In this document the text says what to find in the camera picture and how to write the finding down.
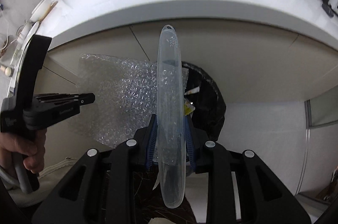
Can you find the yellow and white snack packet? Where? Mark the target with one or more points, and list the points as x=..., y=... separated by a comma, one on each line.
x=189, y=107

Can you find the round wooden coaster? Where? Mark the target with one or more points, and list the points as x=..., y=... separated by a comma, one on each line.
x=51, y=8

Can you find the bin with black bag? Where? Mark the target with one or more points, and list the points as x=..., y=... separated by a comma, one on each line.
x=208, y=102

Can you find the clear bubble wrap sheet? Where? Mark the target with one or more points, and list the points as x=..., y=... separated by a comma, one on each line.
x=124, y=97

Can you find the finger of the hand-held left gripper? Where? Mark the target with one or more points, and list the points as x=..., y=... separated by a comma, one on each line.
x=85, y=99
x=58, y=97

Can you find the plain white bowl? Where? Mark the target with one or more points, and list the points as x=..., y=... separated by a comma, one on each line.
x=41, y=10

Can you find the clear plastic toothbrush case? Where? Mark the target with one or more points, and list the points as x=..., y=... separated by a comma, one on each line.
x=170, y=107

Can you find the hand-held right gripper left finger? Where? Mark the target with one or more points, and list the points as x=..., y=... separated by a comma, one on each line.
x=151, y=144

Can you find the person's left hand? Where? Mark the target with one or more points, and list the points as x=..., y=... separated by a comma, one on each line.
x=15, y=144

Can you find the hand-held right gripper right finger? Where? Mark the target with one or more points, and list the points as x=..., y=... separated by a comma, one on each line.
x=189, y=146

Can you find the small black oval object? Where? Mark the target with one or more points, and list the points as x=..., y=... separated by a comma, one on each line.
x=328, y=10

